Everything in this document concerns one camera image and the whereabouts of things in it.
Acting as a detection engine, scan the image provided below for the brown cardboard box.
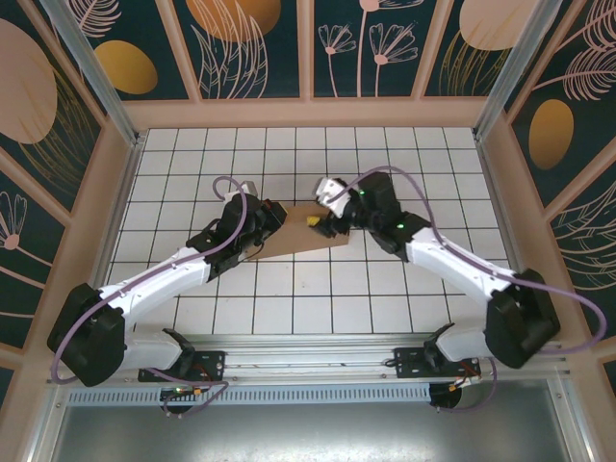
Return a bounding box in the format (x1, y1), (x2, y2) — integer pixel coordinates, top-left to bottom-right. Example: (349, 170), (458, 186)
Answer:
(249, 204), (351, 262)

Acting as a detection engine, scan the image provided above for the grey metal sheet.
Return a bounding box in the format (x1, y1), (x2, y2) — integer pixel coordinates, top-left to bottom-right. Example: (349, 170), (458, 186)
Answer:
(28, 378), (596, 462)

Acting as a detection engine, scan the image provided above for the aluminium mounting rail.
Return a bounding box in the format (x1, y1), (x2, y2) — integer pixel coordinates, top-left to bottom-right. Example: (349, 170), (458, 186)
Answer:
(45, 331), (577, 386)

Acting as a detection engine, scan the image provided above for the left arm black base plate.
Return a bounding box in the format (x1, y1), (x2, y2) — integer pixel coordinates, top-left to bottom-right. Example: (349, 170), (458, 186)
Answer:
(138, 349), (227, 384)

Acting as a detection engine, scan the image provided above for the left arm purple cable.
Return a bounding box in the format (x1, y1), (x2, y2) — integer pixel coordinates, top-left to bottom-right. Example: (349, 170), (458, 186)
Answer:
(50, 175), (256, 421)

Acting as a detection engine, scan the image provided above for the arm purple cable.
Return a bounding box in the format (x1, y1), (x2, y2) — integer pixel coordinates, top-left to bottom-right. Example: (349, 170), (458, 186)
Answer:
(336, 165), (608, 415)
(50, 175), (256, 421)

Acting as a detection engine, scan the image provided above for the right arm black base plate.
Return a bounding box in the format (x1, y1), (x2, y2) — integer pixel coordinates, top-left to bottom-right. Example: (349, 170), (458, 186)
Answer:
(393, 346), (482, 382)

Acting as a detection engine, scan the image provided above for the slotted grey cable duct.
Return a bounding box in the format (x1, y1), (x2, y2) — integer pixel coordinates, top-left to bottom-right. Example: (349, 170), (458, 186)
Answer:
(66, 382), (433, 406)

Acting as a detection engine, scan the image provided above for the aluminium corner post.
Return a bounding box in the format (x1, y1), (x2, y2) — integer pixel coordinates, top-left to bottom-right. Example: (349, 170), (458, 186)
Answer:
(38, 0), (146, 148)
(472, 0), (578, 141)

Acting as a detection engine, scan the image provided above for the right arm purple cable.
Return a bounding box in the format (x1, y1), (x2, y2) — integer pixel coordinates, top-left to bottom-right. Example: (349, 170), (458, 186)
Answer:
(336, 165), (608, 415)

